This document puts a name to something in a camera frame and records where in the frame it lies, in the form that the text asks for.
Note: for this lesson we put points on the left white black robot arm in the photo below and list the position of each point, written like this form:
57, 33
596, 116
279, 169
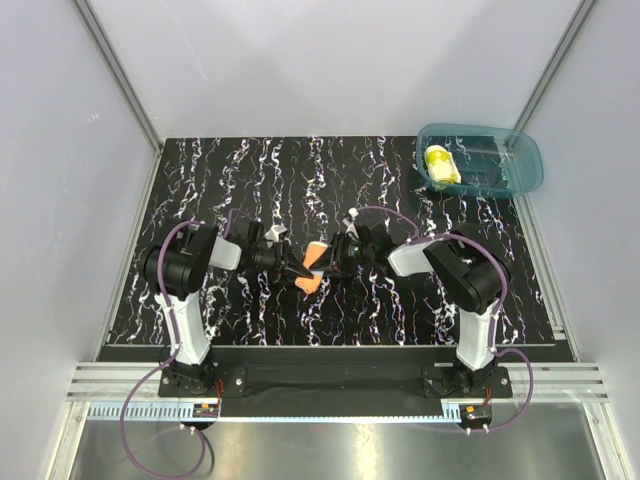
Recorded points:
175, 271

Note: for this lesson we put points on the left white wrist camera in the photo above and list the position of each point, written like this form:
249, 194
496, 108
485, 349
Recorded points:
275, 234

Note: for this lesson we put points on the right aluminium frame post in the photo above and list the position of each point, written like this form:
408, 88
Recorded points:
570, 35

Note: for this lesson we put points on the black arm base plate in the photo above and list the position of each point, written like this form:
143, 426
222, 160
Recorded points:
282, 383

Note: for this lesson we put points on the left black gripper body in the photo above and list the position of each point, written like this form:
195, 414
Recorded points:
276, 262

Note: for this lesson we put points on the left aluminium frame post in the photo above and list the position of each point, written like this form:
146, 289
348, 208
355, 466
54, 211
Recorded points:
113, 64

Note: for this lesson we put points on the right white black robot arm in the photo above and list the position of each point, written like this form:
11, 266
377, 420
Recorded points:
475, 278

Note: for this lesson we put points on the aluminium rail with slots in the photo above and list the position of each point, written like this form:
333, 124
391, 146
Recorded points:
110, 389

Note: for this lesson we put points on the blue transparent plastic bin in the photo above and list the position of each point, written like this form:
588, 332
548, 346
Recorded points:
493, 162

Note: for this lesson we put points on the orange blue patterned towel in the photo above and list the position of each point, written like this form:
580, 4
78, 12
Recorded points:
313, 253

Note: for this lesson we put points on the aluminium frame post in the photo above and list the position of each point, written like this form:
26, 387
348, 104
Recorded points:
113, 64
570, 35

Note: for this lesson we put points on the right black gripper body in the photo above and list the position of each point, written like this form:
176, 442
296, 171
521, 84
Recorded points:
346, 254

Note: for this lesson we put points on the yellow crocodile towel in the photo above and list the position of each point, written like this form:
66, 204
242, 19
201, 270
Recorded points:
441, 166

